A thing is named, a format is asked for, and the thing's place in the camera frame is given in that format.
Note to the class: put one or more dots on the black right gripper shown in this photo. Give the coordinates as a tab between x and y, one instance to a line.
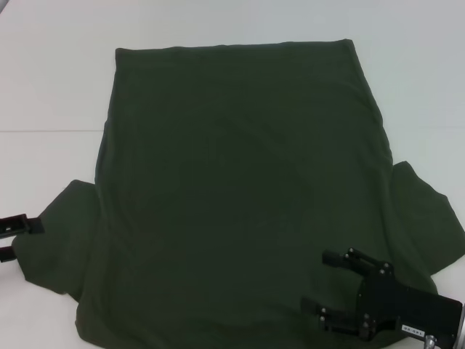
399	301

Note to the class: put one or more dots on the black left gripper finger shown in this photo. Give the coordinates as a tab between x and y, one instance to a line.
7	254
22	223

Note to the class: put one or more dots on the dark green shirt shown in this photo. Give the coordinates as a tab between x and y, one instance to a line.
232	174

